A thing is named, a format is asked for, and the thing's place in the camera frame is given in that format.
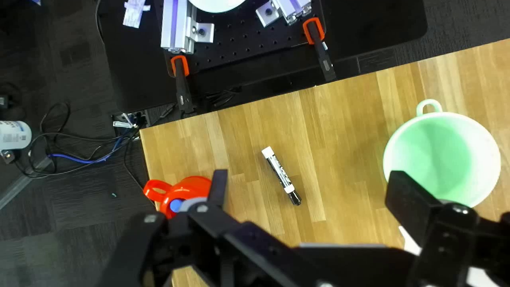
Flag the green plastic bowl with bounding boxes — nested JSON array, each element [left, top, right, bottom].
[[382, 99, 502, 208]]

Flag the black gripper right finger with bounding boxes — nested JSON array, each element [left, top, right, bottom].
[[386, 171, 510, 287]]

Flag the blue cable on floor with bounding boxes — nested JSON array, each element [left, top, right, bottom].
[[49, 139, 129, 165]]

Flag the red toy teapot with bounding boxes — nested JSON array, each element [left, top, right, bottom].
[[143, 176, 212, 219]]

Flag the black and white marker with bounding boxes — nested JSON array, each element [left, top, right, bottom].
[[261, 147, 301, 206]]

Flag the aluminium extrusion bracket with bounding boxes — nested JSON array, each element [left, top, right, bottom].
[[159, 0, 215, 55]]

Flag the orange black clamp left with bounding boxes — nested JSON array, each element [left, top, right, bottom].
[[169, 55, 193, 112]]

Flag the orange black clamp right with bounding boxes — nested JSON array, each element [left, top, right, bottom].
[[301, 16, 336, 82]]

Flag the black perforated breadboard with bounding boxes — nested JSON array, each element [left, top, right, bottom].
[[97, 0, 427, 110]]

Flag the orange black clamp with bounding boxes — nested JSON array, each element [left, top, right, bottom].
[[301, 16, 336, 82], [169, 55, 193, 112]]

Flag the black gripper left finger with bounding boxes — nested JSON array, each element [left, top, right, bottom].
[[97, 168, 300, 287]]

